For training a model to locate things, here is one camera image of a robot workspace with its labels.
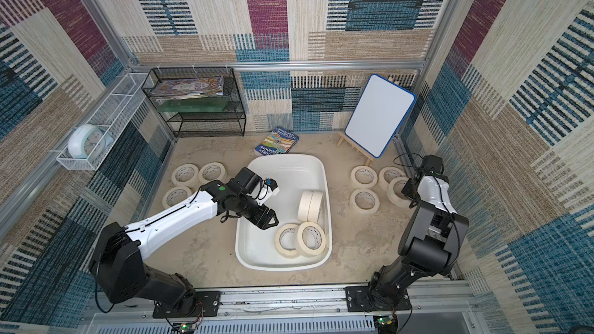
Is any colourful book on table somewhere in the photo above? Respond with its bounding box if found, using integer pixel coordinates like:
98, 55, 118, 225
255, 127, 299, 156

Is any blue-framed whiteboard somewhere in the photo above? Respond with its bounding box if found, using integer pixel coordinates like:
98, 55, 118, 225
344, 74, 417, 159

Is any white wire wall basket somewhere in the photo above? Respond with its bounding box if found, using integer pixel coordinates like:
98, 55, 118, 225
57, 73, 147, 171

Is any white plastic storage box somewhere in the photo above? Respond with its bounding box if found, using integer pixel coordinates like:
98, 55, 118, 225
235, 154, 333, 272

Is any flat tape roll front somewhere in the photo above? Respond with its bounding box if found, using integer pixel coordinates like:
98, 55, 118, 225
275, 224, 300, 259

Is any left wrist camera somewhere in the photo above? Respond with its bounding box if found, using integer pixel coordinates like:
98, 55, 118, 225
235, 167, 279, 205

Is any wooden easel stand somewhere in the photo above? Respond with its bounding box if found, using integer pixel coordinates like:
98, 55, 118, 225
337, 131, 375, 166

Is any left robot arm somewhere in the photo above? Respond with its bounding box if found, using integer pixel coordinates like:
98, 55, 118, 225
89, 177, 279, 317

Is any masking tape roll three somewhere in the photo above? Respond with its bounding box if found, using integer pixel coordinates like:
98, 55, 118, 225
171, 163, 200, 188

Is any black wire shelf rack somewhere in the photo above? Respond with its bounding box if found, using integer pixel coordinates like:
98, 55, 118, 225
142, 66, 247, 139

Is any colourful book on shelf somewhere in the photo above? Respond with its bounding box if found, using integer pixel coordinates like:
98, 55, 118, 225
148, 77, 224, 100

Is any white round alarm clock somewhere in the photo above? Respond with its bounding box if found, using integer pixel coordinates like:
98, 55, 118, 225
67, 124, 114, 162

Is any masking tape roll beneath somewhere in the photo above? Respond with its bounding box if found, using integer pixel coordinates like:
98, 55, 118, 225
350, 189, 380, 215

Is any masking tape roll one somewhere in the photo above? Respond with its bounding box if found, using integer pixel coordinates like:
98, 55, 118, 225
198, 162, 227, 184

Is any upright tape roll pair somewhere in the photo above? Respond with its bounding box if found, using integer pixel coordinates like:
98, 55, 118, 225
297, 190, 324, 223

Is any tilted tape roll front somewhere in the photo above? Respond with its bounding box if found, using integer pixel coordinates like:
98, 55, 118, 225
295, 222, 326, 258

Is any masking tape roll two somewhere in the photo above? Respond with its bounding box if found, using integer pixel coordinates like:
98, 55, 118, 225
378, 166, 406, 191

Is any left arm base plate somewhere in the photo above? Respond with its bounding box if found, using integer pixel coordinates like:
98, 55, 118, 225
153, 291, 221, 320

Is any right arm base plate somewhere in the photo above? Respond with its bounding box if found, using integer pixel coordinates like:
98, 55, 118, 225
344, 285, 412, 312

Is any green book on shelf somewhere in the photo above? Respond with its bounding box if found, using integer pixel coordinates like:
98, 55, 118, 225
157, 97, 230, 113

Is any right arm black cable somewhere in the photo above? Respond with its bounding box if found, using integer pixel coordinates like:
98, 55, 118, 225
393, 152, 424, 173

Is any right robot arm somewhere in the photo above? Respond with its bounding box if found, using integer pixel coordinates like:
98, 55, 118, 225
366, 155, 470, 310

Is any masking tape roll five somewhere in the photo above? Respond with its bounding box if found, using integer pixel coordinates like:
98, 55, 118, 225
162, 186, 192, 209

